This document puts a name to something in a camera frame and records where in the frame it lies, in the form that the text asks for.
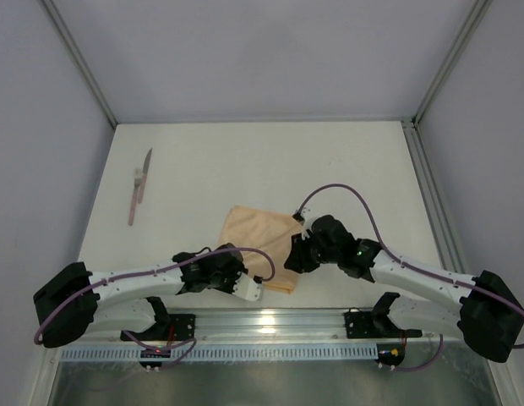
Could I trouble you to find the right controller board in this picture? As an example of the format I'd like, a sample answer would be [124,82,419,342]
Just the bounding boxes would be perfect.
[375,340,407,369]

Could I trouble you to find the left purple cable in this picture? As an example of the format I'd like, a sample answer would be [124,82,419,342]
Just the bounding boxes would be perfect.
[33,247,276,390]

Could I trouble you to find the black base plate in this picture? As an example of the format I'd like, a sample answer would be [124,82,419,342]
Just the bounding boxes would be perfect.
[132,313,196,342]
[343,309,423,339]

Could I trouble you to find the right side aluminium rail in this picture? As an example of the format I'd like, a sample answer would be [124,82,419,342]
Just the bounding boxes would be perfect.
[401,119,470,274]

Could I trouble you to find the slotted cable duct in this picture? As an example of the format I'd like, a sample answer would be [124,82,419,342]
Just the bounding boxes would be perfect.
[59,343,377,362]

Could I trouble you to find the peach satin cloth napkin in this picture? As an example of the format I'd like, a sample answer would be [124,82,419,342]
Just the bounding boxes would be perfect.
[218,206,302,294]

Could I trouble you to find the aluminium rail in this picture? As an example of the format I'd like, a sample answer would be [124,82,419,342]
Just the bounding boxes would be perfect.
[41,306,505,346]
[401,119,470,274]

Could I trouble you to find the left controller board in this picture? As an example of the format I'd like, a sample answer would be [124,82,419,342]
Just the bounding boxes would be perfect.
[139,348,171,372]

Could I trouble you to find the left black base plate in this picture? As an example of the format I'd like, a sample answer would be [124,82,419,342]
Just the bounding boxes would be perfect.
[132,313,196,342]

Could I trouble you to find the aluminium frame post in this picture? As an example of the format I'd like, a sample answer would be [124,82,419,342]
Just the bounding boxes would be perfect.
[412,0,492,126]
[38,0,118,129]

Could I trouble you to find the front aluminium rail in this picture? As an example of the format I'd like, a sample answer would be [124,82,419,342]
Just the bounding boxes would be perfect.
[41,306,505,346]

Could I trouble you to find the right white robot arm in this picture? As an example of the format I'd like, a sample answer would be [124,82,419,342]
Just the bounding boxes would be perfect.
[285,213,524,363]

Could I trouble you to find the pink handled table knife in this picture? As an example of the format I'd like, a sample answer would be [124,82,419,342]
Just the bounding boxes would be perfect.
[128,148,153,227]

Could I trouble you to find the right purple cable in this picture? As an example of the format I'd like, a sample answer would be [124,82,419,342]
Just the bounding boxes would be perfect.
[297,183,524,374]

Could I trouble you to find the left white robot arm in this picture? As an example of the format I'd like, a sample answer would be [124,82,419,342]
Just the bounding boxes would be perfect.
[33,244,260,348]

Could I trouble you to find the controller board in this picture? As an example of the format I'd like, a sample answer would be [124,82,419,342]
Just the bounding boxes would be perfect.
[375,340,407,369]
[139,348,171,372]

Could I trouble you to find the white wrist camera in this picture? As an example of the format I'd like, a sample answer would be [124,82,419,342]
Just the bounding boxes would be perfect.
[232,274,265,302]
[292,207,315,240]

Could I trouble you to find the left aluminium frame post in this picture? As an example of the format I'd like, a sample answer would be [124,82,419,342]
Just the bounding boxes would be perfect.
[38,0,118,129]

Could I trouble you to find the right aluminium frame post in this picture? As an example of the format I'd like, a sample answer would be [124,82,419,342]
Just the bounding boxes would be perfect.
[412,0,492,126]

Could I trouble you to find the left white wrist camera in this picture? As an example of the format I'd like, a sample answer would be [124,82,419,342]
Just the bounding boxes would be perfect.
[232,274,265,302]

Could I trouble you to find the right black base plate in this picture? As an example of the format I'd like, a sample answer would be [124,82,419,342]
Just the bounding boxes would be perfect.
[343,309,423,339]

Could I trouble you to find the purple cable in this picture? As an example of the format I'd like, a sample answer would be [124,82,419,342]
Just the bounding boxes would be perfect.
[297,183,524,374]
[33,247,276,390]

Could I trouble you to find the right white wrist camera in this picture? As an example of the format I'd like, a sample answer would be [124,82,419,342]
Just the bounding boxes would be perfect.
[292,207,315,240]

